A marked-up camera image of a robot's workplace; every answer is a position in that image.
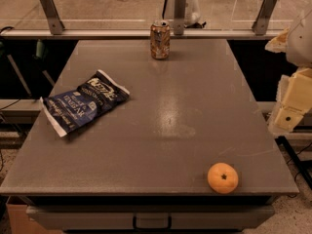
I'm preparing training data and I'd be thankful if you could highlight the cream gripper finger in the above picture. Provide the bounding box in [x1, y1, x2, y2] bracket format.
[273, 67, 312, 132]
[265, 28, 289, 53]

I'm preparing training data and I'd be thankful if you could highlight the blue chip bag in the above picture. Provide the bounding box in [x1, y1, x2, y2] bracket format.
[40, 69, 130, 137]

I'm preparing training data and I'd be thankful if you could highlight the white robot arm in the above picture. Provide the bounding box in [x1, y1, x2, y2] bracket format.
[265, 10, 312, 133]

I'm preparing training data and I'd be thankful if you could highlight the white plastic bag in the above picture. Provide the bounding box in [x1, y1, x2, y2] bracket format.
[165, 0, 207, 29]

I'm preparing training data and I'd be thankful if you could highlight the orange soda can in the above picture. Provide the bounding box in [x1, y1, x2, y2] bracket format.
[150, 20, 171, 59]

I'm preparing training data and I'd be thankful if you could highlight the black stand leg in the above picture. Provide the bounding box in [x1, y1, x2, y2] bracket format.
[275, 136, 312, 189]

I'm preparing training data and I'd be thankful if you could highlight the orange fruit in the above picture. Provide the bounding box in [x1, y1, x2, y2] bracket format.
[207, 163, 239, 194]

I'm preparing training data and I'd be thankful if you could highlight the cardboard box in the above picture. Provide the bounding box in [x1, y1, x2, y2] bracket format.
[6, 197, 62, 234]

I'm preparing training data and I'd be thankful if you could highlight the right metal bracket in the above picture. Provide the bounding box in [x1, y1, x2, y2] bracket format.
[252, 0, 278, 35]

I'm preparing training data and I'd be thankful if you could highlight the metal bracket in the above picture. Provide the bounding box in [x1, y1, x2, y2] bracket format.
[252, 0, 278, 35]
[39, 0, 64, 35]
[173, 0, 186, 35]

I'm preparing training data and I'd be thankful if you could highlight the middle metal bracket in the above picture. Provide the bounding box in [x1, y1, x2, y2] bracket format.
[173, 0, 186, 35]

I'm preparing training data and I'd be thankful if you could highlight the left metal bracket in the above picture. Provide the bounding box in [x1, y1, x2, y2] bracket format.
[39, 0, 64, 35]

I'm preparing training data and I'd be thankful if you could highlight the grey drawer with handle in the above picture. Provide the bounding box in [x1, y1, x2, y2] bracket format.
[26, 205, 275, 231]

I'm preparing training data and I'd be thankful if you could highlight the metal rail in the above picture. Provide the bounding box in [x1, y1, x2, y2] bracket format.
[1, 29, 281, 40]

